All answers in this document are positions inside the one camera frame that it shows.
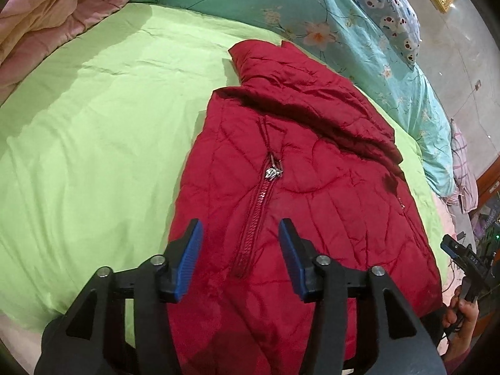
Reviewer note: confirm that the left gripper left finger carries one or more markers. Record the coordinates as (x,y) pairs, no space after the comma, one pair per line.
(119,324)

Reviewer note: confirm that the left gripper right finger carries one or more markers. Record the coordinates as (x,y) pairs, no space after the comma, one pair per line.
(361,320)

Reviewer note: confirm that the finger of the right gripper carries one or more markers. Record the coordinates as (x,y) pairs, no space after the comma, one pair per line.
(461,255)

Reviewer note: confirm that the red quilted puffer jacket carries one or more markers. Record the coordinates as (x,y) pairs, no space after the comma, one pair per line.
(292,140)

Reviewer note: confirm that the person's right hand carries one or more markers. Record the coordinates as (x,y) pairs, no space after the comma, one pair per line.
(467,313)

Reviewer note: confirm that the plaid cloth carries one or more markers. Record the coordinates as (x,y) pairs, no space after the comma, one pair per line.
(467,189)

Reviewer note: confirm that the light green bed cover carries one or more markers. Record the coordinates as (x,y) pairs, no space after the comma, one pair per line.
(93,143)

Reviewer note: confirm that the bear print pillow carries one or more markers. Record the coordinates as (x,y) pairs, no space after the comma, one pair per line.
(399,23)

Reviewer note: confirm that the teal floral duvet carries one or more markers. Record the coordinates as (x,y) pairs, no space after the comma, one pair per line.
(340,34)

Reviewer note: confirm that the pink folded quilt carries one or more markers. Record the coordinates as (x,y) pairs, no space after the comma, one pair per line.
(32,29)

